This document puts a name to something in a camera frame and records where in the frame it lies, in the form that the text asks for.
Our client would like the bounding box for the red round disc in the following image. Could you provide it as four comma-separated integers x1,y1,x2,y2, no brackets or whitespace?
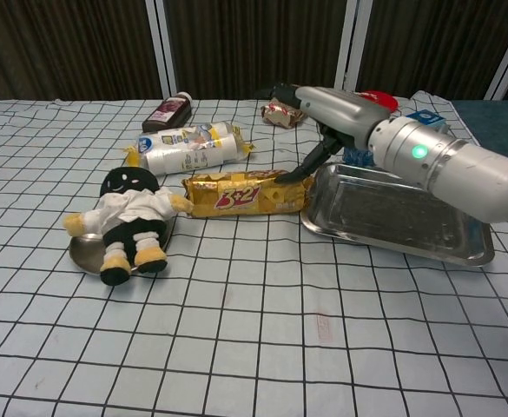
360,89,399,113

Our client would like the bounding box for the brown crumpled snack bag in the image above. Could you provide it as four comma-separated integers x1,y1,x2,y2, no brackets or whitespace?
261,97,309,129

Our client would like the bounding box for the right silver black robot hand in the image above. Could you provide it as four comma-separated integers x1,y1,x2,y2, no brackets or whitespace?
253,83,389,182

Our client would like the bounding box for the white yellow snack pack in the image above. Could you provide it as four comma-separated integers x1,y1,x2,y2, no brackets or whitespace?
122,122,257,178

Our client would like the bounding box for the gold biscuit package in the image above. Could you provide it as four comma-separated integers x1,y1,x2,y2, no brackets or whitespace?
180,169,315,219

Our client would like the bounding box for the round steel plate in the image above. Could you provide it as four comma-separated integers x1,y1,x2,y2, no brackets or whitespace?
69,216,176,275

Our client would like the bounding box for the dark juice bottle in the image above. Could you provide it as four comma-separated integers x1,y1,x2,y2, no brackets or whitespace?
142,91,194,134

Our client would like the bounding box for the blue cookie box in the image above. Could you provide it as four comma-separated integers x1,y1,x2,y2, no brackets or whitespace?
342,109,448,169

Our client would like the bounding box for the white screen frame post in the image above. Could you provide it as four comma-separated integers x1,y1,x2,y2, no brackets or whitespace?
483,0,508,100
144,0,181,100
334,0,374,95

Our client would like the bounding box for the black plush toy white shirt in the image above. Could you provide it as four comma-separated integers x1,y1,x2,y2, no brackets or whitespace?
63,166,195,288

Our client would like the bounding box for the rectangular steel tray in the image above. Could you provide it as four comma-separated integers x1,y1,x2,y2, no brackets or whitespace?
300,162,497,268

